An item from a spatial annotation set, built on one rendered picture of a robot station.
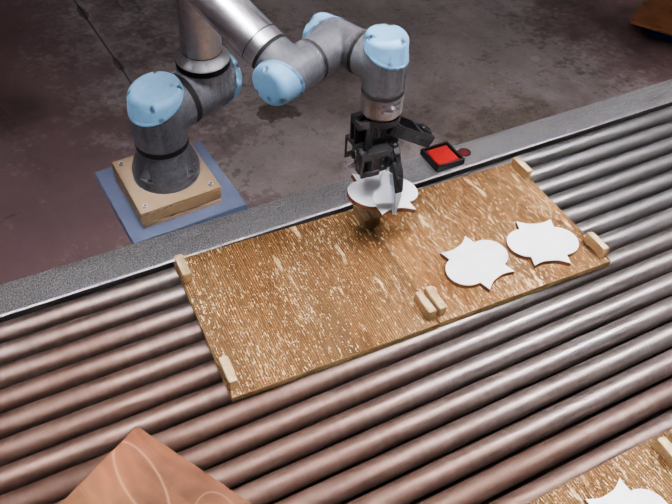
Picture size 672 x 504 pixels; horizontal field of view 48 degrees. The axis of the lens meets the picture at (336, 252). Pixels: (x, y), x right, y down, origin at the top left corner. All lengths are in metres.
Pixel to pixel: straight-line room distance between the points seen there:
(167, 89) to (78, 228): 1.50
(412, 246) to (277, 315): 0.33
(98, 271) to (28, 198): 1.68
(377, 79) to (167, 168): 0.59
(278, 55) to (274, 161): 2.01
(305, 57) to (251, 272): 0.46
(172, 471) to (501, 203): 0.94
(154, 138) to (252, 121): 1.86
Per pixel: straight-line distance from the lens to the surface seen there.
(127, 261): 1.58
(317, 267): 1.50
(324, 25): 1.33
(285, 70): 1.23
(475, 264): 1.53
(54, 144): 3.47
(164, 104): 1.58
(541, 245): 1.61
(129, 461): 1.16
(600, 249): 1.63
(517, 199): 1.72
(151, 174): 1.70
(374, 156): 1.37
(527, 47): 4.21
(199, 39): 1.61
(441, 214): 1.64
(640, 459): 1.37
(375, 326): 1.41
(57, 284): 1.57
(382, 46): 1.25
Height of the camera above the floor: 2.03
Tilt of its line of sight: 46 degrees down
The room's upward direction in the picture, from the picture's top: 3 degrees clockwise
